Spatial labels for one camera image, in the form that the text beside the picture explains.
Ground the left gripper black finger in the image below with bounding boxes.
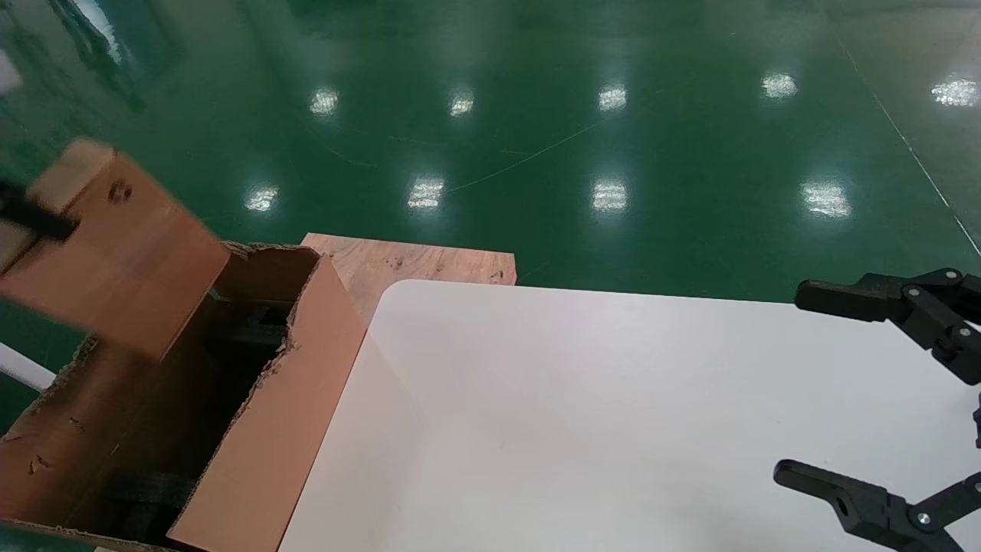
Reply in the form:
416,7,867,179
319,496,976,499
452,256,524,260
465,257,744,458
0,181,80,241

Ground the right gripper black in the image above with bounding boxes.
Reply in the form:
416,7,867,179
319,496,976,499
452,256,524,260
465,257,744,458
773,268,981,552

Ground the small cardboard box with hole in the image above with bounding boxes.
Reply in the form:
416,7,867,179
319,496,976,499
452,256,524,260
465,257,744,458
0,137,231,362

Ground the large open cardboard box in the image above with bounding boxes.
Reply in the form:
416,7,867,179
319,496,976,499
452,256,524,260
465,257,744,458
0,241,370,552

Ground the black foam insert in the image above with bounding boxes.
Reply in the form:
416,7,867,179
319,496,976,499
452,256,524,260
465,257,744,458
102,470,197,542
217,301,292,347

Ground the plywood board under table top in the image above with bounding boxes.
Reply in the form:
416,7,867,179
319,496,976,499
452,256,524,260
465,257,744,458
300,232,519,327

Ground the white tube frame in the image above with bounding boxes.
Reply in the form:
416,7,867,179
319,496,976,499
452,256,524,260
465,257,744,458
0,342,59,393

